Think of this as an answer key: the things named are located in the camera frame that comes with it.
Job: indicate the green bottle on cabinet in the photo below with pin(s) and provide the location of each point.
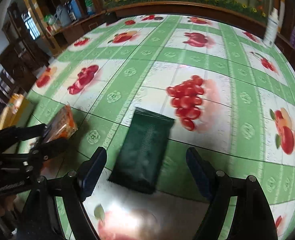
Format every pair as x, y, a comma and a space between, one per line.
90, 7

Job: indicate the yellow-rimmed white foam box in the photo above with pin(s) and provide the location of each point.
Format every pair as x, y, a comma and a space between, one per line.
17, 112

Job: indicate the small black table object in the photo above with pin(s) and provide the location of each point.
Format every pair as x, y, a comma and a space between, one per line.
111, 17

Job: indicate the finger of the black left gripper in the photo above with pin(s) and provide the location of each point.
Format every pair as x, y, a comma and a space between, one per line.
22, 133
37, 154

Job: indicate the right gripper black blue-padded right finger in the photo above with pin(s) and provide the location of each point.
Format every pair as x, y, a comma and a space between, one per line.
217, 187

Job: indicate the orange cracker pack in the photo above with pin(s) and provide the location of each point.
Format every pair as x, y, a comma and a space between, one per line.
62, 125

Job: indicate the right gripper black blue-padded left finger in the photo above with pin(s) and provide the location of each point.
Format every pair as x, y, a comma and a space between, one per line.
76, 186

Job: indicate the green fruit-pattern tablecloth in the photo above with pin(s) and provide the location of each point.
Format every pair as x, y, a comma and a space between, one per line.
231, 98

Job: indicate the grey kettle jug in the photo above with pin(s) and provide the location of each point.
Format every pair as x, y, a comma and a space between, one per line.
63, 15

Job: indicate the white spray bottle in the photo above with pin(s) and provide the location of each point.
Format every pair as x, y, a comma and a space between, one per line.
271, 29

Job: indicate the person's left hand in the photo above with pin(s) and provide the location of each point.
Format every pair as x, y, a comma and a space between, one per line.
6, 204

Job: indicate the blue thermos flask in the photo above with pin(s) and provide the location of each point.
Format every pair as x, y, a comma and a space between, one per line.
74, 9

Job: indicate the dark green snack pack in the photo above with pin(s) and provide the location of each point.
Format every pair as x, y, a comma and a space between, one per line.
140, 158

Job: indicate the dark wooden chair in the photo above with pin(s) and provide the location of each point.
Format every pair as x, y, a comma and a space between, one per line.
16, 72

